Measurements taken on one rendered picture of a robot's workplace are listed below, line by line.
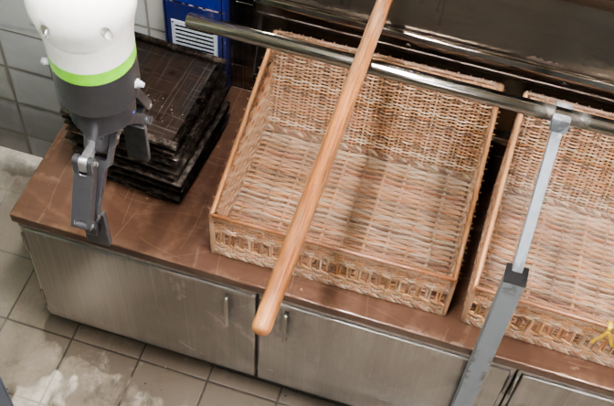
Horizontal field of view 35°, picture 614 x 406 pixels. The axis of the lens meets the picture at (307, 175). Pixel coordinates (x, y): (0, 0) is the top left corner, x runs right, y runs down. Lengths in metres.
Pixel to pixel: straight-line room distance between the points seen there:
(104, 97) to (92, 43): 0.09
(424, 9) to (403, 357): 0.79
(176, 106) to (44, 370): 0.93
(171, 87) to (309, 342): 0.68
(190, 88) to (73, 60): 1.26
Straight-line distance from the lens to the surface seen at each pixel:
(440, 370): 2.32
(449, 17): 2.19
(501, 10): 2.17
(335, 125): 1.67
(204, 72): 2.29
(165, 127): 2.19
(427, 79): 1.81
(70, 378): 2.79
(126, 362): 2.79
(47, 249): 2.46
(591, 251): 2.38
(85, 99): 1.05
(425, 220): 2.33
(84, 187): 1.13
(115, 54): 1.01
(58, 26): 0.97
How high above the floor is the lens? 2.49
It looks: 53 degrees down
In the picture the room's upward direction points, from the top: 5 degrees clockwise
